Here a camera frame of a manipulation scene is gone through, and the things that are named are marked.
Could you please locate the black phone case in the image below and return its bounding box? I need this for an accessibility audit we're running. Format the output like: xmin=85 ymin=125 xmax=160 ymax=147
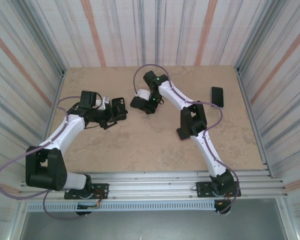
xmin=111 ymin=97 xmax=128 ymax=121

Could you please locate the pink phone case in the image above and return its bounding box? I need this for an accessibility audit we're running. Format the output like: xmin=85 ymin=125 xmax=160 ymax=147
xmin=176 ymin=127 xmax=191 ymax=142

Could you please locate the grey metal sheet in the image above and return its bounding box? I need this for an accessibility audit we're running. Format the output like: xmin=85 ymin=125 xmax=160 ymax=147
xmin=19 ymin=211 xmax=290 ymax=240

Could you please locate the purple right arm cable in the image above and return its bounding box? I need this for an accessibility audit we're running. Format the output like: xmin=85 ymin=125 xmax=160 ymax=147
xmin=132 ymin=64 xmax=241 ymax=215

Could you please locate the aluminium side rail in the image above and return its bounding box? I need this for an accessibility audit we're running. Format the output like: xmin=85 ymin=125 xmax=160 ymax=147
xmin=234 ymin=66 xmax=275 ymax=180
xmin=34 ymin=71 xmax=66 ymax=176

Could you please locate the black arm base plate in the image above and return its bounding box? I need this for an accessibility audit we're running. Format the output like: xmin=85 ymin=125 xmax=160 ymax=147
xmin=195 ymin=180 xmax=242 ymax=199
xmin=64 ymin=183 xmax=109 ymax=201

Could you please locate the aluminium front rail frame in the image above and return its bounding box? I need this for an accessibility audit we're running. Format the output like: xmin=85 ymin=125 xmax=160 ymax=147
xmin=16 ymin=170 xmax=290 ymax=202

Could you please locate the perforated metal cable tray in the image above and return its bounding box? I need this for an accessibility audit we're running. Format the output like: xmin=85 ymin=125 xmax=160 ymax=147
xmin=26 ymin=201 xmax=216 ymax=213

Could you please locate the aluminium corner post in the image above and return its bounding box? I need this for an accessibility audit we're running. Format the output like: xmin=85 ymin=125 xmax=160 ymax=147
xmin=234 ymin=0 xmax=288 ymax=75
xmin=13 ymin=0 xmax=68 ymax=77

